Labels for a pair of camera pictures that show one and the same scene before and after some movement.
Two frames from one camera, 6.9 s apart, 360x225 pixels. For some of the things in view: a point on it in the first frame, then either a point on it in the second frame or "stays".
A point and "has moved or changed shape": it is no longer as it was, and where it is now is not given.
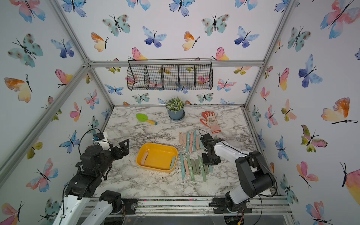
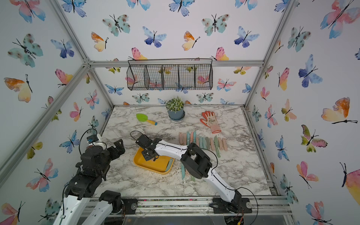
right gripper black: x=205 y=161 → x=145 y=157
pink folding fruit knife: x=180 y=137 stays
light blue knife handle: x=172 y=162 has moved or changed shape
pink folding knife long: x=197 y=143 stays
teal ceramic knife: x=183 y=165 stays
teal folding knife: x=201 y=146 stays
